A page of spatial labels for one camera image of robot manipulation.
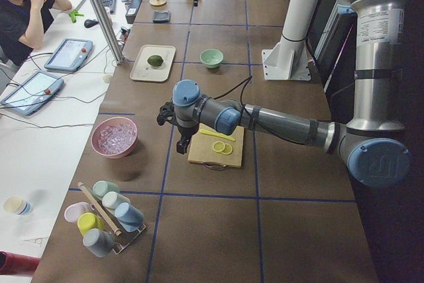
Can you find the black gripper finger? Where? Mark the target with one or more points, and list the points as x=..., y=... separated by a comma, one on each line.
x=182, y=145

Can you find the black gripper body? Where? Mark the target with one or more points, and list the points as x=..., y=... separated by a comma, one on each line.
x=184, y=131

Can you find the green bowl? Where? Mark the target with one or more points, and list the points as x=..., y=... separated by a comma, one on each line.
x=211, y=58

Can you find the pink bowl with ice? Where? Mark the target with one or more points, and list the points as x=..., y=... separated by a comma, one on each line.
x=115, y=137

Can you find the bamboo cutting board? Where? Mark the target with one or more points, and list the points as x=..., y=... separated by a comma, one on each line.
x=201, y=150

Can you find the upper lemon slice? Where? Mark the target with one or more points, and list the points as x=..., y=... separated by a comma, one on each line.
x=218, y=146

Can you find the lemon slice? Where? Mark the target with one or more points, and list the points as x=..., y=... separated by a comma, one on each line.
x=218, y=146
x=228, y=149

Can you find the yellow plastic knife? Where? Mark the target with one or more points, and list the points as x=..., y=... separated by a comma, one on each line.
x=215, y=134

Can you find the grey folded cloth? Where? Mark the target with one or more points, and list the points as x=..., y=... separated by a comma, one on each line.
x=161, y=17

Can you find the lower lemon slice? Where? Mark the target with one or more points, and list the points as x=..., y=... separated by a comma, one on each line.
x=228, y=149

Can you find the white rabbit tray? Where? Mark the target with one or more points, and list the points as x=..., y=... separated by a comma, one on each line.
x=145, y=72

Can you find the green avocado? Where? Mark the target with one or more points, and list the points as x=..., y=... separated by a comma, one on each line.
x=155, y=60

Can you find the blue cup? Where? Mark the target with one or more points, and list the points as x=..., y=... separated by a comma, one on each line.
x=129, y=217

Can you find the white cup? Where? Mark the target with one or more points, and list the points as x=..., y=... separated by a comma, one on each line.
x=111, y=200

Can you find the green cup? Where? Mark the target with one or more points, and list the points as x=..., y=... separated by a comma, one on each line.
x=102, y=187

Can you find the wooden rack rod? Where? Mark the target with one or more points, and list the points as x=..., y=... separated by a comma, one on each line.
x=97, y=206

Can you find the upper teach pendant tablet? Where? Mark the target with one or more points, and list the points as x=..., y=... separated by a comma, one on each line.
x=69, y=55

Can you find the teach pendant tablet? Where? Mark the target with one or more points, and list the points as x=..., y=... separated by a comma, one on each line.
x=27, y=98
x=69, y=55

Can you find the black computer mouse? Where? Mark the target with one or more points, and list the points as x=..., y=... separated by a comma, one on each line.
x=89, y=23

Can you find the yellow cup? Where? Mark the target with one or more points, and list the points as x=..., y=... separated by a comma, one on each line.
x=88, y=221

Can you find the green clamp tool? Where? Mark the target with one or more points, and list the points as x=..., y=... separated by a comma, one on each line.
x=74, y=14

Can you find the pink cup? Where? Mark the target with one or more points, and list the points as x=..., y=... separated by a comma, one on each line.
x=74, y=211

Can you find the grey cup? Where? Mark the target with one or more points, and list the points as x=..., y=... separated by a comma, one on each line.
x=99, y=242

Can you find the lower teach pendant tablet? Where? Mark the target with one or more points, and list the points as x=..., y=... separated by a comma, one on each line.
x=27, y=98

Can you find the seated person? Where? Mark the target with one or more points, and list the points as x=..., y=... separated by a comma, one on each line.
x=23, y=25

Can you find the paper cup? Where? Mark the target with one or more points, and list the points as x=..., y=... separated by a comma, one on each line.
x=17, y=205

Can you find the red object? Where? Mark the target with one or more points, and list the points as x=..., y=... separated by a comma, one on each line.
x=19, y=265

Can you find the aluminium frame post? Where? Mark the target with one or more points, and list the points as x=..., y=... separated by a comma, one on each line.
x=108, y=31

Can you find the white wire cup rack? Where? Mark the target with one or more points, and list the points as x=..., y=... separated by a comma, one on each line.
x=124, y=240

